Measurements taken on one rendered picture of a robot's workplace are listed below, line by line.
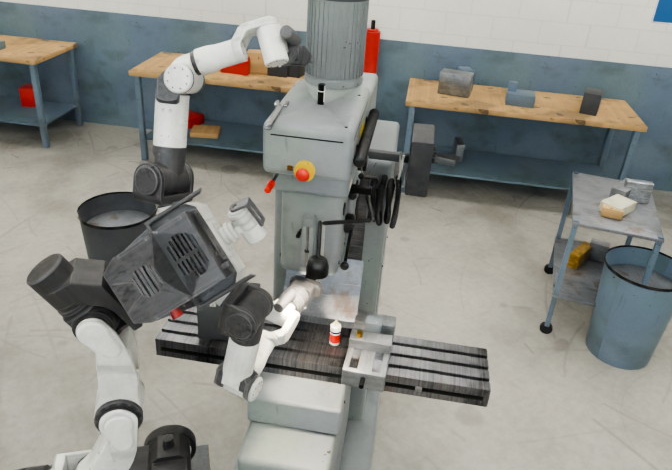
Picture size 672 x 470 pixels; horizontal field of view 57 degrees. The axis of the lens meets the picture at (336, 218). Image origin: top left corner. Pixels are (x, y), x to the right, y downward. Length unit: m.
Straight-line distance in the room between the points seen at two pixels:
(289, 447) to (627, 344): 2.42
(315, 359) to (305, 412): 0.19
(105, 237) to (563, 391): 2.82
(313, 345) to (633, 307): 2.16
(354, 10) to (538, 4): 4.23
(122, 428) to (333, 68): 1.29
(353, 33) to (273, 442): 1.42
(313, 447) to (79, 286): 1.01
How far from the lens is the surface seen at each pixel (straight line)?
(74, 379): 3.81
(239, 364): 1.85
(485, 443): 3.49
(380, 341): 2.27
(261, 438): 2.34
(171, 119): 1.74
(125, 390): 2.03
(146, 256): 1.65
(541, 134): 6.48
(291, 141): 1.77
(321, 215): 2.00
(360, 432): 3.13
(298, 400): 2.30
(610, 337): 4.14
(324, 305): 2.62
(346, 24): 2.05
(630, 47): 6.41
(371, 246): 2.56
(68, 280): 1.80
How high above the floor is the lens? 2.49
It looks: 28 degrees down
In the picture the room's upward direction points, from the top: 4 degrees clockwise
